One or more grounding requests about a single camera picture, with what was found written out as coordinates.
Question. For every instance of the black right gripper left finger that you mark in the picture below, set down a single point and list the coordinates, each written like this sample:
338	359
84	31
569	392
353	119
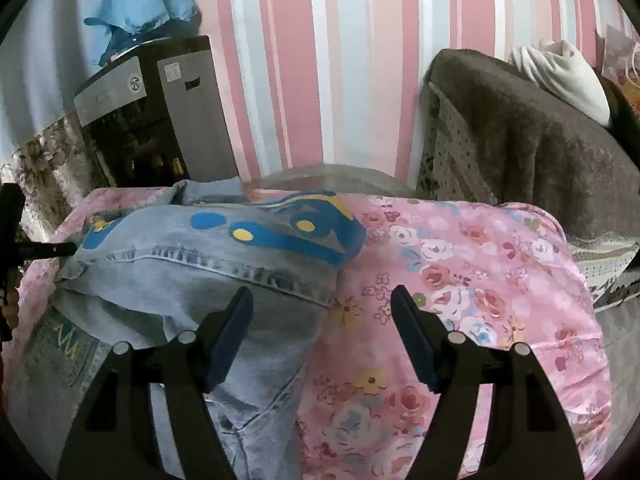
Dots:
144	402

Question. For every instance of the blue denim jacket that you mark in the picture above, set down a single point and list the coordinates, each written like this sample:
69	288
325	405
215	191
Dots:
148	275

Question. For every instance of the person's left hand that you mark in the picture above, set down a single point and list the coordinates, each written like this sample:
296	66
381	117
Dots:
10	300

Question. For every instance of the pink floral bed sheet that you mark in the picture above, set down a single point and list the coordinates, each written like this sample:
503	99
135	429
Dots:
499	277

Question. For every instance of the black silver water dispenser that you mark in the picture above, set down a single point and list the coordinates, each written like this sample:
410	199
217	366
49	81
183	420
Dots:
154	116

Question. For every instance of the blue floral curtain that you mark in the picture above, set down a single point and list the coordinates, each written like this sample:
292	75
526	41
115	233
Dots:
44	60

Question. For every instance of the brown blanket covered sofa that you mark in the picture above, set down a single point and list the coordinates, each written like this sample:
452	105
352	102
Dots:
493	137

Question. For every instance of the blue cloth cover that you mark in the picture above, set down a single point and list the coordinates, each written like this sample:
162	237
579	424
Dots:
118	25

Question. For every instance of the black garment on sofa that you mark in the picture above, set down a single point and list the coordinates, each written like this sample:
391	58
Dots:
624	124

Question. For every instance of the white folded garment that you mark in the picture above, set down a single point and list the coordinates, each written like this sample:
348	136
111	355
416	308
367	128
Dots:
560	68

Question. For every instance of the pink floral gift bag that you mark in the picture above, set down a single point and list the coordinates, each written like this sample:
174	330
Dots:
621	64

